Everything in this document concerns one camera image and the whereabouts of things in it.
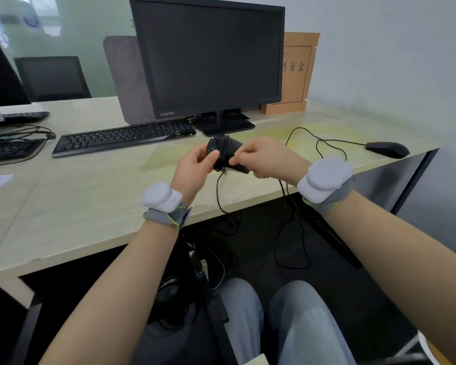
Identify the person's left hand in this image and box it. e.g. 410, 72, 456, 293
170, 144, 220, 206

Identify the person's right hand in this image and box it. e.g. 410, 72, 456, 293
229, 135, 313, 187

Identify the person's left forearm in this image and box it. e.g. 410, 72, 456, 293
40, 220, 181, 365

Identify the person's right forearm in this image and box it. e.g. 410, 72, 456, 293
325, 190, 456, 365

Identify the person's left leg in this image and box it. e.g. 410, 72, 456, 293
216, 278, 265, 365

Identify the person's leg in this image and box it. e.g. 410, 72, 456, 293
268, 280, 356, 365
216, 278, 265, 365

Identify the person's right leg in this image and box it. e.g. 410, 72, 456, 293
268, 280, 356, 365

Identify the brown cardboard file box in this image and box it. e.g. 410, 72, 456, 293
260, 31, 321, 116

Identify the grey table side panel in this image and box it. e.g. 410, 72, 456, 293
349, 152, 428, 213

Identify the grey felt divider panel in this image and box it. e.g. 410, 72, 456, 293
102, 35, 157, 126

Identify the black computer monitor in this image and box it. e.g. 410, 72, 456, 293
0, 18, 32, 107
128, 0, 286, 136

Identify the pale wooden table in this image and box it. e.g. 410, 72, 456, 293
0, 97, 119, 270
0, 96, 441, 285

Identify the black office chair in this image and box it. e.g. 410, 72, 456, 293
14, 56, 93, 103

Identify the printed glass partition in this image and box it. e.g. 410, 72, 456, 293
0, 0, 137, 99

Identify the thin black keyboard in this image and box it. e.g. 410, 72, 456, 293
2, 111, 51, 123

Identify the yellow chair white rim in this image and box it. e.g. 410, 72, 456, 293
417, 330, 453, 365

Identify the white wrist tracker grey strap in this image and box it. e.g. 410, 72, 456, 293
141, 181, 194, 229
296, 158, 355, 217

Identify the black metal table frame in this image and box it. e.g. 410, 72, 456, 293
390, 149, 440, 215

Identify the black cable bundle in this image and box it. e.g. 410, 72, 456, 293
0, 125, 57, 143

